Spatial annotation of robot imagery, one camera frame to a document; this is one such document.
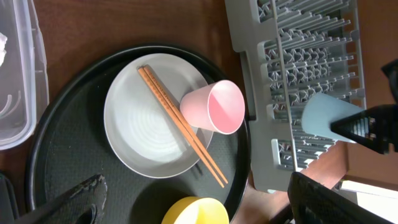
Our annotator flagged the grey dishwasher rack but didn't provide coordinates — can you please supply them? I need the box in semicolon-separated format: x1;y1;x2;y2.
225;0;366;193

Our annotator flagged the yellow bowl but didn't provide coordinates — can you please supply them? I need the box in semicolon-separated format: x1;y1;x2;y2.
161;197;229;224

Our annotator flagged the clear plastic bin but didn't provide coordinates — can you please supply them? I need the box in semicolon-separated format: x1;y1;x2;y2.
1;0;49;151

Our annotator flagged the wooden chopstick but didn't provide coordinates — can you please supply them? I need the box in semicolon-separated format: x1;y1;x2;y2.
137;65;228;188
137;66;225;189

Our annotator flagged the black rectangular tray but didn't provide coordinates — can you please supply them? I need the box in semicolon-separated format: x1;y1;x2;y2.
0;173;19;224

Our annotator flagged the grey round plate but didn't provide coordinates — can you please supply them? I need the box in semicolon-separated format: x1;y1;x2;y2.
104;54;207;179

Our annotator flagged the lower wooden chopstick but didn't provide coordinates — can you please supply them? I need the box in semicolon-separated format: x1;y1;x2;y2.
137;66;225;189

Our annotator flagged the upper wooden chopstick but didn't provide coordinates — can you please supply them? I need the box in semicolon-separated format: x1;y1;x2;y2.
137;65;228;188

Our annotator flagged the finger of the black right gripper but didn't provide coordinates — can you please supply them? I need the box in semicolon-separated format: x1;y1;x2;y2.
330;105;397;154
381;59;398;102

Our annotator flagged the white tissue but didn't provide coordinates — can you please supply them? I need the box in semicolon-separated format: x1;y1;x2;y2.
0;33;7;66

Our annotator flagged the blue plastic cup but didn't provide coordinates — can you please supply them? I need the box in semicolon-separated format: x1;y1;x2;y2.
301;93;363;143

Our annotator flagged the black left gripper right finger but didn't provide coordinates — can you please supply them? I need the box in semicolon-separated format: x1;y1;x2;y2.
287;172;389;224

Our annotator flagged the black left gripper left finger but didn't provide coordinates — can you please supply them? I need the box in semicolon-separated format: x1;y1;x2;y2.
14;174;108;224

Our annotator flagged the pink plastic cup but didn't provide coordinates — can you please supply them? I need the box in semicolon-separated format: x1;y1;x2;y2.
180;80;245;134

